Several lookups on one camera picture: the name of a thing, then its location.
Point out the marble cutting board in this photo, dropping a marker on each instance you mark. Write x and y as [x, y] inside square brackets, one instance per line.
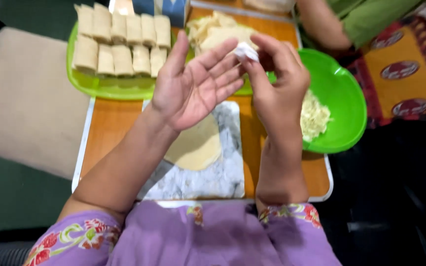
[216, 181]

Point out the green plastic bowl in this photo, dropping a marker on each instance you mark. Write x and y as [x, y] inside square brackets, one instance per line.
[342, 96]

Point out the round pastry wrapper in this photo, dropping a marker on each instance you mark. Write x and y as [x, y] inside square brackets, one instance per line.
[198, 147]

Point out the person's right hand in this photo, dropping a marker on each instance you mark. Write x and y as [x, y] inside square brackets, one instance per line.
[281, 92]

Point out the rows of rolled pastry wraps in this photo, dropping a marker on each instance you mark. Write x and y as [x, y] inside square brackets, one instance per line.
[122, 46]

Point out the red and yellow patterned cloth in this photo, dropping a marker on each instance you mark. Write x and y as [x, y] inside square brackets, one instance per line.
[401, 70]

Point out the person's left hand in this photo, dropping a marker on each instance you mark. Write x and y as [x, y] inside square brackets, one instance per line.
[183, 92]

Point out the shredded pale filling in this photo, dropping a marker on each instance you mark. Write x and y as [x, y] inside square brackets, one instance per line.
[313, 116]

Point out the stack of pastry wrapper sheets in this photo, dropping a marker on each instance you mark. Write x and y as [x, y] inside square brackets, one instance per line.
[216, 31]

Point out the green rectangular tray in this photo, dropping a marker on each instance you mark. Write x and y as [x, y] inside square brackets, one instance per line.
[105, 88]

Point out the blue and white box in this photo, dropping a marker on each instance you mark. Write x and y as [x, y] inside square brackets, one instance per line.
[174, 9]

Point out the purple floral garment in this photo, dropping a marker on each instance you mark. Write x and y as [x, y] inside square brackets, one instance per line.
[198, 240]

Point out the beige mat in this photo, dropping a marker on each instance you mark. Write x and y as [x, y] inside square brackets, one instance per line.
[24, 99]

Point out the small white dough piece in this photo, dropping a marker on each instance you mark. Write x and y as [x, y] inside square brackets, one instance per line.
[245, 51]

